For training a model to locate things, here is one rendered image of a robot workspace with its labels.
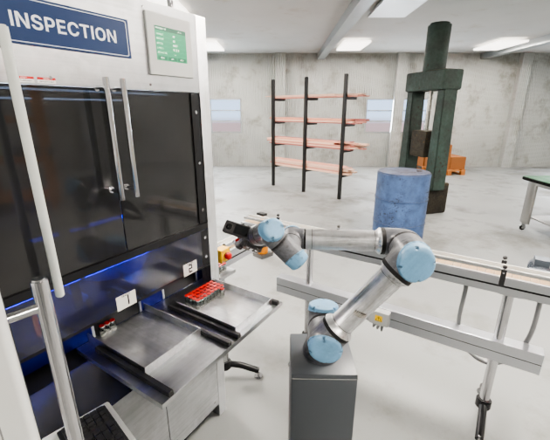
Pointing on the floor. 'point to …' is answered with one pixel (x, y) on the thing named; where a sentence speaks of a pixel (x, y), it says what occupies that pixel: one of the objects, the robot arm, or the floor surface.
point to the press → (435, 69)
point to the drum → (402, 198)
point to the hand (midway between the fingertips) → (237, 239)
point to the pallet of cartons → (448, 163)
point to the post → (209, 182)
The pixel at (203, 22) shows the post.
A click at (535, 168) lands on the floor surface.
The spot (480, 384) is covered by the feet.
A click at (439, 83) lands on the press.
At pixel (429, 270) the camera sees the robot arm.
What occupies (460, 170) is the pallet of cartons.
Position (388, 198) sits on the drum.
